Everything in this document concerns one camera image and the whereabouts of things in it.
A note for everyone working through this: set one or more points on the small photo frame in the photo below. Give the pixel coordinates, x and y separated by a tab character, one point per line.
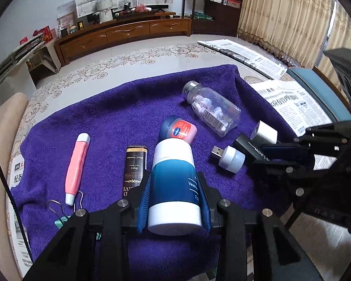
64	32

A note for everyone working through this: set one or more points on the black and gold tube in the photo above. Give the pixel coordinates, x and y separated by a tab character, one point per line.
134	166

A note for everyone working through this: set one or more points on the white plug-in night light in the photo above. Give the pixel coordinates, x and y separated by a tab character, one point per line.
231	159

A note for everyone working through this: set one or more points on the black rectangular case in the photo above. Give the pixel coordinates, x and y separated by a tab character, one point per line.
247	146

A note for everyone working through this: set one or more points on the blue and white lotion bottle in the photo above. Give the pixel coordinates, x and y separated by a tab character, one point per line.
172	181

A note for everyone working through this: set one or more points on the small blue lidded jar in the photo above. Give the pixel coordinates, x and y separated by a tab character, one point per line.
178	128

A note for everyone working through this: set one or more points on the folded newspaper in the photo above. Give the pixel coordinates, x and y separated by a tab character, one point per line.
245	55

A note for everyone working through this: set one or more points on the wooden television cabinet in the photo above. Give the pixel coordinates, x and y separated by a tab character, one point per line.
120	33

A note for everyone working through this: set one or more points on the red boxes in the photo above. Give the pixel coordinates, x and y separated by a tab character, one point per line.
45	32

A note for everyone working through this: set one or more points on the white charger plug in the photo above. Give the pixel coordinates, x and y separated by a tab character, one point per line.
266	133

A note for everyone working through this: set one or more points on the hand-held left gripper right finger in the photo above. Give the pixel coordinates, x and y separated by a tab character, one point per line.
206	210

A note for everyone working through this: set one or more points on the beige wooden bench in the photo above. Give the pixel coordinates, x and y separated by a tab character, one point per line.
3	152

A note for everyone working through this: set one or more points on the beige patterned curtain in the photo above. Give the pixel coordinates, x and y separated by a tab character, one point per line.
280	20

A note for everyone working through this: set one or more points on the dark wooden shelf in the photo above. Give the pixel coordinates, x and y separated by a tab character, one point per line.
213	14

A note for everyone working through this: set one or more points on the clear plastic pill bottle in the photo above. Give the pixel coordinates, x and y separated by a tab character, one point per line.
213	111

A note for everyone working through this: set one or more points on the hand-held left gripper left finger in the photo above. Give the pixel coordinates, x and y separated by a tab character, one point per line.
143	210

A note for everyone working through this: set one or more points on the green binder clips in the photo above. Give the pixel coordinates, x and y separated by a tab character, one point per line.
63	222

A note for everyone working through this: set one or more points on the pink tube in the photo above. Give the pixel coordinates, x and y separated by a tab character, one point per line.
76	166

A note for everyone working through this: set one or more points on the purple towel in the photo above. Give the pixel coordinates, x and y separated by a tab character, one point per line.
105	123

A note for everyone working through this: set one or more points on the spread newspaper sheets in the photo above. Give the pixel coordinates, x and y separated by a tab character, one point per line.
295	102

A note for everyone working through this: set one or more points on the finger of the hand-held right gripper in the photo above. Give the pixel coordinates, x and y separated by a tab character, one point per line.
286	151
280	169

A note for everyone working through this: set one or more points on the white woven basket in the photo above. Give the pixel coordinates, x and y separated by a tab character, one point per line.
103	10

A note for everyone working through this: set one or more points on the tea set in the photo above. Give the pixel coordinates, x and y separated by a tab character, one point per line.
133	9

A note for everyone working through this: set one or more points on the teal cushioned chair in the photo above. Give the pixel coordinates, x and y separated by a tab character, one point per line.
316	85

